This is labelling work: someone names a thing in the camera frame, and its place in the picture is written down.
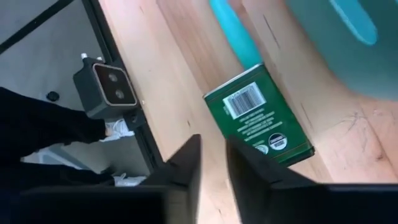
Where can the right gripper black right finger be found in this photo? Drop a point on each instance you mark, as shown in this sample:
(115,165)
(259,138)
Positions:
(255,186)

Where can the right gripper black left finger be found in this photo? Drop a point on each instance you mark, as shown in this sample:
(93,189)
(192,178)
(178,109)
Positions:
(189,174)

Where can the green rectangular spice tin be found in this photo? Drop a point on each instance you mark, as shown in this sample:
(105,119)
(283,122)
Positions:
(258,118)

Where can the person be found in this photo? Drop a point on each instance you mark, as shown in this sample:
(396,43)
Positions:
(40,124)

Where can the grey table-level camera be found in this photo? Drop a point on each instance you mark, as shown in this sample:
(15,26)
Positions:
(102,87)

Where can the black aluminium table frame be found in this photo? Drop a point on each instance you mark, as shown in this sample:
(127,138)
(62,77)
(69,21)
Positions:
(124,62)

